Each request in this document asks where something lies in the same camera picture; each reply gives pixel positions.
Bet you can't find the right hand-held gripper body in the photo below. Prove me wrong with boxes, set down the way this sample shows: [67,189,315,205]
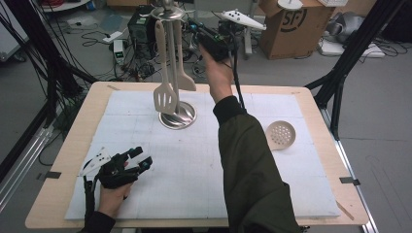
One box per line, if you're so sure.
[197,9,267,62]

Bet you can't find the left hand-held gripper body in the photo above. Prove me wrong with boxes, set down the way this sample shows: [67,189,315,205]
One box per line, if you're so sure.
[79,147,144,190]

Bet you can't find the solid beige spatula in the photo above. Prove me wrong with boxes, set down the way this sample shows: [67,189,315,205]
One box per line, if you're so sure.
[173,18,197,92]

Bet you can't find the metal utensil stand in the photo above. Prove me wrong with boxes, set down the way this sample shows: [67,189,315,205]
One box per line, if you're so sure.
[150,0,198,131]

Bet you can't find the slotted beige spatula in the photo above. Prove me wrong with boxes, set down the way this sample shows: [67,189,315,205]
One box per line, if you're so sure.
[153,19,179,116]

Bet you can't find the beige skimmer spoon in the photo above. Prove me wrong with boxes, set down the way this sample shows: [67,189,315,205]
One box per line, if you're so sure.
[264,119,297,151]

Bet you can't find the person's left hand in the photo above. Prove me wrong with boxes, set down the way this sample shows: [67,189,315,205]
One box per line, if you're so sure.
[97,182,135,219]

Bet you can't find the person's right hand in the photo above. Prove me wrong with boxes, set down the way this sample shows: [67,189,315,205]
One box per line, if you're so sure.
[197,43,235,105]

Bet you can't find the grey metal stand leg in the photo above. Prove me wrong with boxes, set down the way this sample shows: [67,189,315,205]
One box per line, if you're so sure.
[244,27,260,61]

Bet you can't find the black round stool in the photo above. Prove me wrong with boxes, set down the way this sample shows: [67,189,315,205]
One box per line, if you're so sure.
[190,42,234,85]

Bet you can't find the white foam mat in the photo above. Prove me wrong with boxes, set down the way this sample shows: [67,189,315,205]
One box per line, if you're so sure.
[64,89,341,221]

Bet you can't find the black computer tower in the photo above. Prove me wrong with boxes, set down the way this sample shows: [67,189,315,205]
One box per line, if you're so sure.
[126,6,169,61]

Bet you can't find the black tape strip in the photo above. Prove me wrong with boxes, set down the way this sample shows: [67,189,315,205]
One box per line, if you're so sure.
[339,176,361,186]
[36,170,62,181]

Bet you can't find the cardboard box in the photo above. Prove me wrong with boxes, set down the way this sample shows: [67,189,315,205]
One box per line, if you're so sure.
[257,0,336,61]

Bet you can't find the small white device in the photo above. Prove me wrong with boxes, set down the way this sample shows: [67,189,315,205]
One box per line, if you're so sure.
[112,39,126,66]

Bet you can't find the white power strip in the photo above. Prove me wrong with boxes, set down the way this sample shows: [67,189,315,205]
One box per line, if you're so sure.
[102,30,124,45]

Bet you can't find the white round disc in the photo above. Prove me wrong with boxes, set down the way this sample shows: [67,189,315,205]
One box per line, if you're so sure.
[277,0,304,11]

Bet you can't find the white flat panel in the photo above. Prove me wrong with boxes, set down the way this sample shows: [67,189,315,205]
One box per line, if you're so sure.
[319,38,387,59]

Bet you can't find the white round table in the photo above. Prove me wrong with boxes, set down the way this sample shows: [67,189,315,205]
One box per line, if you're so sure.
[40,0,91,14]

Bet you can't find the grey machine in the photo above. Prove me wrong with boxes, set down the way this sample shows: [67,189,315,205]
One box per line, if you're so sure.
[325,11,365,45]

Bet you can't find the brown tape strip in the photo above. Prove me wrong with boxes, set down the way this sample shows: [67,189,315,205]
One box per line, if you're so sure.
[335,200,356,221]

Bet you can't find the left hand-held gripper cable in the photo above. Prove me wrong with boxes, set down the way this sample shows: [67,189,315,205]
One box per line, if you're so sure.
[82,159,98,224]

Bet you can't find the hand-held gripper cable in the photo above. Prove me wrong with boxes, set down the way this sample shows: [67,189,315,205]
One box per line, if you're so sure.
[227,30,246,110]
[82,159,98,224]

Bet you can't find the right hand-held gripper cable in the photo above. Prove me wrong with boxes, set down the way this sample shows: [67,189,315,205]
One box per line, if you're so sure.
[227,30,246,110]

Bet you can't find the aluminium rail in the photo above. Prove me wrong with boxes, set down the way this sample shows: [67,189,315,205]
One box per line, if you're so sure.
[319,108,380,233]
[0,124,54,212]

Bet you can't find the black floor cable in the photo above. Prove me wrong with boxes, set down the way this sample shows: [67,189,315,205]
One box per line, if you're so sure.
[81,30,111,48]

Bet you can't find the black metal frame with cables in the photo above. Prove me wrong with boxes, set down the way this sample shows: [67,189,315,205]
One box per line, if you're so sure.
[0,0,98,129]

